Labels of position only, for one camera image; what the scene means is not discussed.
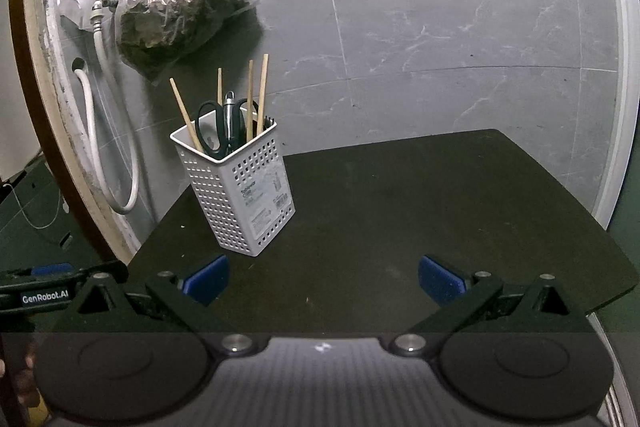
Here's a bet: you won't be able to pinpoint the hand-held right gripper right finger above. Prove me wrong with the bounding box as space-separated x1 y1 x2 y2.
387 255 587 355

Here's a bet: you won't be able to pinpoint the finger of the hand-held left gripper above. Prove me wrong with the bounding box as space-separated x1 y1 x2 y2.
0 261 129 292

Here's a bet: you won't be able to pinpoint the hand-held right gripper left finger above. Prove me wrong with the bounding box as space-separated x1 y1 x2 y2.
55 255 266 355

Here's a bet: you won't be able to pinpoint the white plastic utensil basket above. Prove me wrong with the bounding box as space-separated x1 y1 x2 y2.
169 117 297 258

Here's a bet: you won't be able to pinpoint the black-handled scissors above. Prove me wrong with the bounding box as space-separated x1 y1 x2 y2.
196 98 256 160

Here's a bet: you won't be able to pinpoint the dark green box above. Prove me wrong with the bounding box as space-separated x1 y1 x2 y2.
0 154 71 263

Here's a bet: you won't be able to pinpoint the white hose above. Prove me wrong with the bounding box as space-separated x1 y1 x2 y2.
72 2 141 215

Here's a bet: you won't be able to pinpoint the wooden door frame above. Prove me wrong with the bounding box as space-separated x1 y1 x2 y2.
10 0 136 268

